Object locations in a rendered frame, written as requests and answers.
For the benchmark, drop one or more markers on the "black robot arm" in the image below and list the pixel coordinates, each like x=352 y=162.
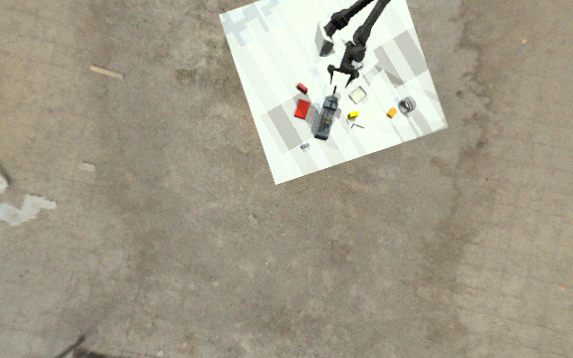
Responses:
x=340 y=20

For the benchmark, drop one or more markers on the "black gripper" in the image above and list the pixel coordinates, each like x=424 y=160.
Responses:
x=353 y=75

